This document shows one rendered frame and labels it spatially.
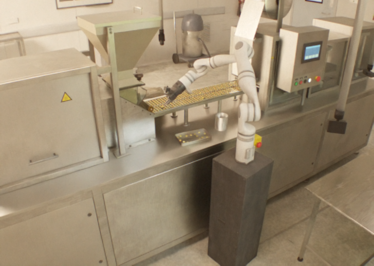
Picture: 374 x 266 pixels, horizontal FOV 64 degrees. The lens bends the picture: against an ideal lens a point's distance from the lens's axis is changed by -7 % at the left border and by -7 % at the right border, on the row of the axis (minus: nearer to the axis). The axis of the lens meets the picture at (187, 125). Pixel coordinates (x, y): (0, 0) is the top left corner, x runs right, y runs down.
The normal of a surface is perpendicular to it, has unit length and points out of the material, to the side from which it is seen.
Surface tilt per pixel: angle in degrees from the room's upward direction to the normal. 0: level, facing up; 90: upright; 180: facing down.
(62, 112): 90
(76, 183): 0
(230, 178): 90
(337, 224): 0
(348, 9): 90
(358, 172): 0
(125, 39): 114
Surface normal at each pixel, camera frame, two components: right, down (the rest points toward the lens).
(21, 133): 0.54, 0.39
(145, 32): 0.49, 0.72
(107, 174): 0.00, -0.88
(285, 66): -0.84, 0.25
